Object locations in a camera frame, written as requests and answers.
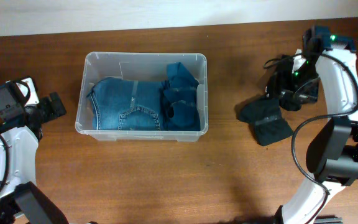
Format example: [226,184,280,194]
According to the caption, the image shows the black garment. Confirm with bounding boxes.
[238,96,293,146]
[264,54,319,112]

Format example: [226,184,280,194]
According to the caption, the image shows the dark blue jeans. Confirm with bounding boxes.
[87,77,165,131]

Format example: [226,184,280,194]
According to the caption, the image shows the blue shirt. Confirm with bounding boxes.
[161,62,201,131]

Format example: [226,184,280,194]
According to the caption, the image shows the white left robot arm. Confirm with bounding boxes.
[0,77,68,224]

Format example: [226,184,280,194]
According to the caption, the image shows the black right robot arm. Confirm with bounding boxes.
[270,26,358,223]

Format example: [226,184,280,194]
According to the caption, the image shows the clear plastic storage bin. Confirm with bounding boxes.
[75,52,209,142]

